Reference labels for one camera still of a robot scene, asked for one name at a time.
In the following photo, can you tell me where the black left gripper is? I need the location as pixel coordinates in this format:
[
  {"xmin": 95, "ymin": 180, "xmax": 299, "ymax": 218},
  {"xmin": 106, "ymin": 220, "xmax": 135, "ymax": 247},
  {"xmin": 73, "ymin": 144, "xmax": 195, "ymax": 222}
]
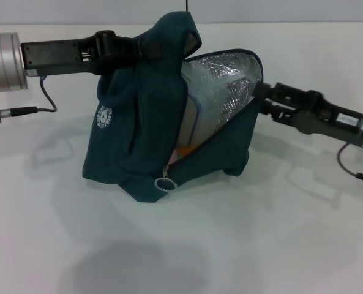
[{"xmin": 20, "ymin": 29, "xmax": 163, "ymax": 78}]

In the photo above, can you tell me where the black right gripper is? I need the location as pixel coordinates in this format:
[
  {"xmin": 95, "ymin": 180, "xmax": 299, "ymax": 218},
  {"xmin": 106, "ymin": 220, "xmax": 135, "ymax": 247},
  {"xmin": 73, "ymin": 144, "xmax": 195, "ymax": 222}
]
[{"xmin": 253, "ymin": 81, "xmax": 363, "ymax": 148}]

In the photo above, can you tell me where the dark teal insulated lunch bag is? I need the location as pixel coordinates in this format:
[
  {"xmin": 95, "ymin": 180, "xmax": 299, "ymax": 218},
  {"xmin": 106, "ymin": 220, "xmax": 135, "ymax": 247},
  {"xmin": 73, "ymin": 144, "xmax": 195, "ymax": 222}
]
[{"xmin": 81, "ymin": 10, "xmax": 263, "ymax": 205}]

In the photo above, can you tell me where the yellow toy banana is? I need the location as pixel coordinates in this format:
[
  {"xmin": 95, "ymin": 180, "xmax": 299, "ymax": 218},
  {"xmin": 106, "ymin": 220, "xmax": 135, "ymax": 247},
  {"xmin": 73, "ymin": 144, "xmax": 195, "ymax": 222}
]
[{"xmin": 181, "ymin": 146, "xmax": 201, "ymax": 157}]

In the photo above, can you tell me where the silver zipper pull ring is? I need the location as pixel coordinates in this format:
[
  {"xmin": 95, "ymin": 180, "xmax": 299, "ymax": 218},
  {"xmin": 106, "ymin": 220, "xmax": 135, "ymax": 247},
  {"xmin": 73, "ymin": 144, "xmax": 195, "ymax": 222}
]
[{"xmin": 154, "ymin": 165, "xmax": 178, "ymax": 192}]

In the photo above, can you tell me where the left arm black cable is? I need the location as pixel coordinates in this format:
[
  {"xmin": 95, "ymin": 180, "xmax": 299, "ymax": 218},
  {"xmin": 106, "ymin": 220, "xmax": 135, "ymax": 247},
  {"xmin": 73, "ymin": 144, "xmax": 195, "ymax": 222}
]
[{"xmin": 0, "ymin": 76, "xmax": 58, "ymax": 117}]

